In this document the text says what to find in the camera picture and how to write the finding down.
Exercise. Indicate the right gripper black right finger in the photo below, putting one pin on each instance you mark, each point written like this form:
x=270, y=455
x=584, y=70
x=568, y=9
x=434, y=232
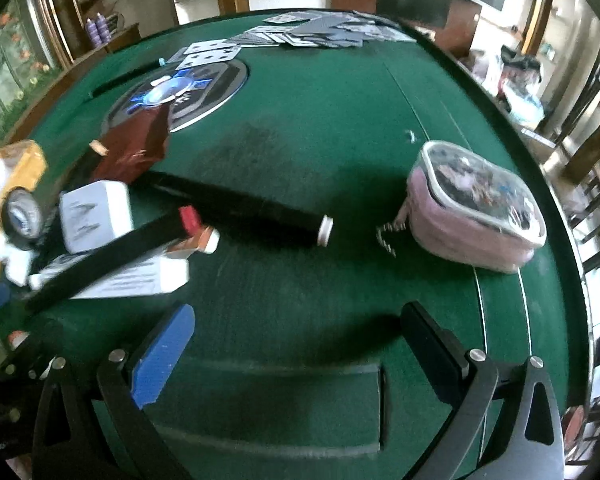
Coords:
x=438, y=352

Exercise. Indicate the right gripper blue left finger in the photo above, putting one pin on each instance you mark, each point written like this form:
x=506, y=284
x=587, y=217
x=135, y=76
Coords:
x=154, y=360

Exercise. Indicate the black tape roll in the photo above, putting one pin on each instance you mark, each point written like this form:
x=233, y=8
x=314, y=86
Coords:
x=21, y=217

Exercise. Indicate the white power adapter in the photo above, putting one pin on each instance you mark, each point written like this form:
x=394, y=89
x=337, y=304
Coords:
x=94, y=215

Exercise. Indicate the pink zipper pouch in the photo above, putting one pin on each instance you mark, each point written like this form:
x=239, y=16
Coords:
x=463, y=208

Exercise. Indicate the black marker red cap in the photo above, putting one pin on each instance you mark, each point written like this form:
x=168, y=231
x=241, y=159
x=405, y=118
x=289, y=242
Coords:
x=168, y=229

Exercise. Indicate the black marker white cap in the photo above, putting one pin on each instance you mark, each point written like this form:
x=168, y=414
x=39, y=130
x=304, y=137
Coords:
x=251, y=219

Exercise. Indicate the dark red foil packet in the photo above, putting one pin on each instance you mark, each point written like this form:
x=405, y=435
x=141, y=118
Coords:
x=134, y=146

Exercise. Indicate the black marker teal cap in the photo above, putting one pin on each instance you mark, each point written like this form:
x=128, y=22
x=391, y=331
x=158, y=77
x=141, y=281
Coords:
x=122, y=79

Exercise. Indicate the blue white medicine box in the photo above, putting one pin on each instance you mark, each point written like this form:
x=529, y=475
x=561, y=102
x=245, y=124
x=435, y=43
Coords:
x=205, y=242

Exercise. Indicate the wooden chair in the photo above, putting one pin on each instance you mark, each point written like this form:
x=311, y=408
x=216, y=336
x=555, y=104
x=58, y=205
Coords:
x=577, y=171

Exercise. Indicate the pile of clothes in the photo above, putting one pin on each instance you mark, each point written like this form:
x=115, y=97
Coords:
x=518, y=87

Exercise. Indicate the round mahjong control panel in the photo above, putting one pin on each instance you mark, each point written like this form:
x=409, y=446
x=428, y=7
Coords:
x=191, y=93

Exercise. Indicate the purple bottles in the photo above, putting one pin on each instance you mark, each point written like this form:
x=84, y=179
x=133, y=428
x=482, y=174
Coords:
x=97, y=30

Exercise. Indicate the playing card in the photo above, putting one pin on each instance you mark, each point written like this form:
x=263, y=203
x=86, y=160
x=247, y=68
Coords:
x=209, y=57
x=201, y=46

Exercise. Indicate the pile of playing cards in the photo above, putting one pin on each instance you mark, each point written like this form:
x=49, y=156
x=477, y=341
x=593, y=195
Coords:
x=321, y=29

